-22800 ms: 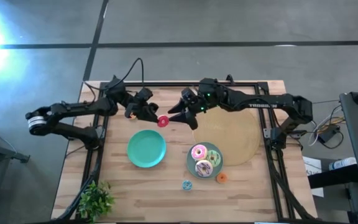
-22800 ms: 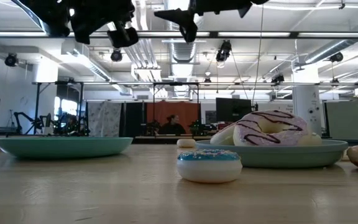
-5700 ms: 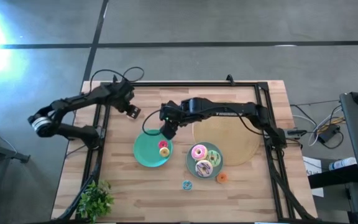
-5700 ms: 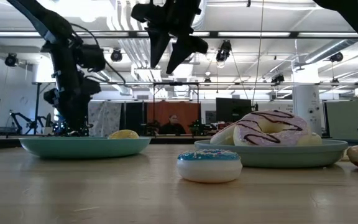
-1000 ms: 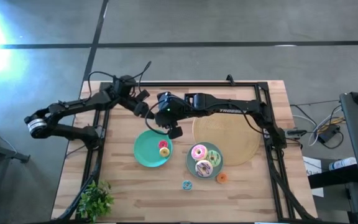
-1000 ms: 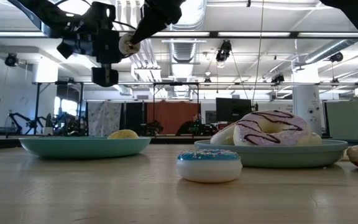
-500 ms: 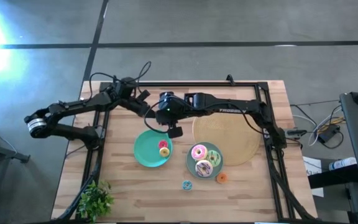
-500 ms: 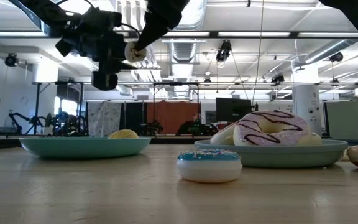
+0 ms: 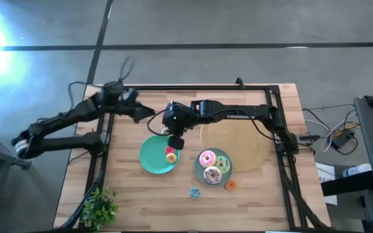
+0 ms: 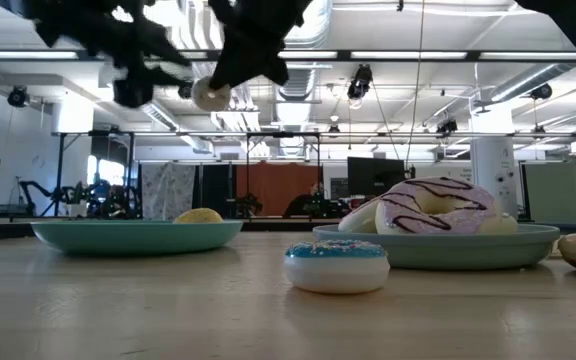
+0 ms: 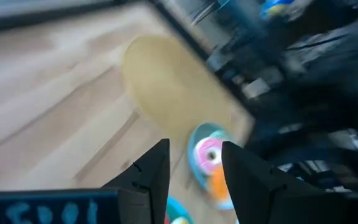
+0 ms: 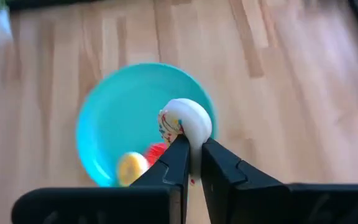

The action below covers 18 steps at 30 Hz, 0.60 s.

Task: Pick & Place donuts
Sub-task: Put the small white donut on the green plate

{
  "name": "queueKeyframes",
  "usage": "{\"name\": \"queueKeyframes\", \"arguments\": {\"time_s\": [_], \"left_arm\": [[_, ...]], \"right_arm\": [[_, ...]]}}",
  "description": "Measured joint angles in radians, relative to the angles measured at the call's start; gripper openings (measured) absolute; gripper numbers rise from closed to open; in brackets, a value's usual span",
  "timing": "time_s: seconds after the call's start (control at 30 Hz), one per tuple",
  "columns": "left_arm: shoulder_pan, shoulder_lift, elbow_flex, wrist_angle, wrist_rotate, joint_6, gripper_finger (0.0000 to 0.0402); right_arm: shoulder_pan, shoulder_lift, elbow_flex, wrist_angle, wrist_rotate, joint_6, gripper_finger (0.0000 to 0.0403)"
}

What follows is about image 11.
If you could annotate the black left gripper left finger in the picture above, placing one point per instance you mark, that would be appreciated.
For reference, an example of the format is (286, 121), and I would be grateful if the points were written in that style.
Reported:
(148, 186)

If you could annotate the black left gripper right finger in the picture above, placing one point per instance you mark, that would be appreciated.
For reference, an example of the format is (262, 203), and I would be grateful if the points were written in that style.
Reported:
(259, 193)

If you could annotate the bright teal round plate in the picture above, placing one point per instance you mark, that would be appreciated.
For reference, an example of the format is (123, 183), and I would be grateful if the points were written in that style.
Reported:
(174, 207)

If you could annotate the small orange-red iced donut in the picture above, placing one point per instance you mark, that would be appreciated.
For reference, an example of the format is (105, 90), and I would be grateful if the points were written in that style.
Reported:
(166, 219)

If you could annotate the large white chocolate-drizzled donut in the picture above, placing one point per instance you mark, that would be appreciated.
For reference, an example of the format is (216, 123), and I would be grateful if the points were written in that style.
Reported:
(217, 183)

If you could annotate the large pink iced donut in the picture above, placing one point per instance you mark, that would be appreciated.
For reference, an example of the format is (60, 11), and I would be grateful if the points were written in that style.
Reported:
(201, 161)

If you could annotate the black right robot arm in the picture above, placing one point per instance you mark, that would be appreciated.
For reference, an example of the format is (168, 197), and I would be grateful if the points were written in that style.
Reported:
(322, 77)

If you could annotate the dull grey-blue round plate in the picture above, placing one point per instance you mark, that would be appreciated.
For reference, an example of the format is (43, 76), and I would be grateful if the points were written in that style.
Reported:
(192, 155)

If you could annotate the round woven tan placemat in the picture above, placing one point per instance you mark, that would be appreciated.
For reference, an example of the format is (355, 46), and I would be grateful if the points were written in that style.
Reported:
(166, 87)

